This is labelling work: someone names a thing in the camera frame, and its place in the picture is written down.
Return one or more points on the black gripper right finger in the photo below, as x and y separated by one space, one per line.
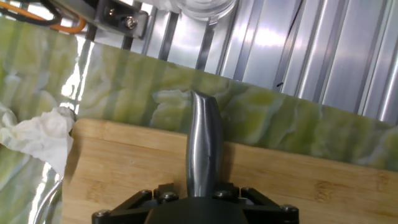
270 213

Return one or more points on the crumpled white tissue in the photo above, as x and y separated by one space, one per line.
40 137

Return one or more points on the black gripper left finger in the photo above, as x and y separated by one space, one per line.
124 213

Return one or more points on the stainless steel cleaver knife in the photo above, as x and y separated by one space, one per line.
203 146

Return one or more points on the bamboo cutting board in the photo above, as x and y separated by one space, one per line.
124 161

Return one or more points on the green marble pattern mat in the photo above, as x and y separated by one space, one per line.
124 81

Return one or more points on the aluminium frame bar with bracket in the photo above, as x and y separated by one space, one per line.
121 17

